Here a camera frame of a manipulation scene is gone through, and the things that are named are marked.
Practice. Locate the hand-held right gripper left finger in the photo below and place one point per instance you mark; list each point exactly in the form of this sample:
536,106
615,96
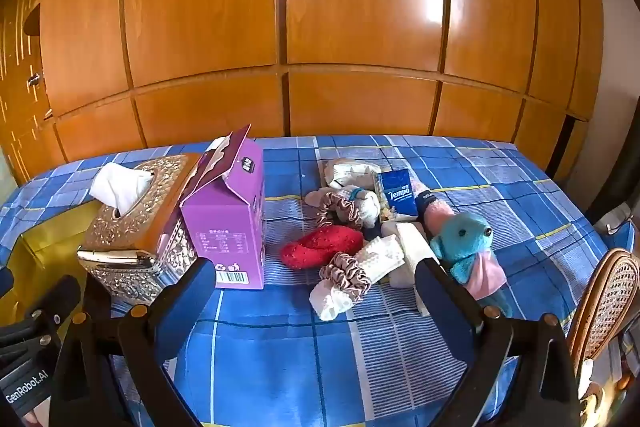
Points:
185,302

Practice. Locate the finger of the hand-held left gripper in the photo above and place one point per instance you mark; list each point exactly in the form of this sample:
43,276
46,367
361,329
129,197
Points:
57,302
5,279

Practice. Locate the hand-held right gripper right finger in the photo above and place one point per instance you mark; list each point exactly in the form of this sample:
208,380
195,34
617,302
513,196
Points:
445,307

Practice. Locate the gold tin box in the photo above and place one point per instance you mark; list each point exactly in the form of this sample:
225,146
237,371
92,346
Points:
45,267

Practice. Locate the blue plush toy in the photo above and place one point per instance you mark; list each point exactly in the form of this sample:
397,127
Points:
462,237

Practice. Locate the white waffle cloth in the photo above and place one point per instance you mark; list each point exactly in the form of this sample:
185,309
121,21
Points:
380,257

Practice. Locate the pink towel roll black band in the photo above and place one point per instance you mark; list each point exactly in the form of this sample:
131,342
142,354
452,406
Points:
435,209

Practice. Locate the pink brown satin scrunchie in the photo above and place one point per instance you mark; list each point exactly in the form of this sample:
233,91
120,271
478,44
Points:
347,274
332,207

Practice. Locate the white sock bundle blue band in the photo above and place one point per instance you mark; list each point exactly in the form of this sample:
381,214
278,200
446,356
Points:
367,204

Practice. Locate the red knit sock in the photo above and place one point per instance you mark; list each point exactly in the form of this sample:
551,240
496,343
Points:
320,247

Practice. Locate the purple carton box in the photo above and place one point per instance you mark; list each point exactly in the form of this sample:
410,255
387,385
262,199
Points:
225,227

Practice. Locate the silver embossed tissue box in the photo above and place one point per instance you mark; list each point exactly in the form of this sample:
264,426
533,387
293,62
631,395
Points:
135,232

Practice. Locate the blue tissue packet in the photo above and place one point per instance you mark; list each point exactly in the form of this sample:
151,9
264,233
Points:
397,194

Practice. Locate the white tissue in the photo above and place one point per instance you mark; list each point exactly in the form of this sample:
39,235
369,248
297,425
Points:
117,187

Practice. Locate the blue plaid bedsheet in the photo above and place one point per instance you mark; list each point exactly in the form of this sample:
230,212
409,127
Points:
310,367

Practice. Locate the rattan chair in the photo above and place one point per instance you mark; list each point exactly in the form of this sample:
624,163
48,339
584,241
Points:
607,297

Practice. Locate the white grey rolled socks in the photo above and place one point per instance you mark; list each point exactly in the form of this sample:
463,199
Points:
350,172

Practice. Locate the metal door knob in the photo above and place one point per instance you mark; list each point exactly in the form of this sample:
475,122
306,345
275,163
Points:
34,80

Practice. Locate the inlaid wooden cabinet door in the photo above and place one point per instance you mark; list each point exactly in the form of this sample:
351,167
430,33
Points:
22,57

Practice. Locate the wooden wardrobe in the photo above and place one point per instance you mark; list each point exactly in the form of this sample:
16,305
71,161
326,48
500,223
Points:
325,17

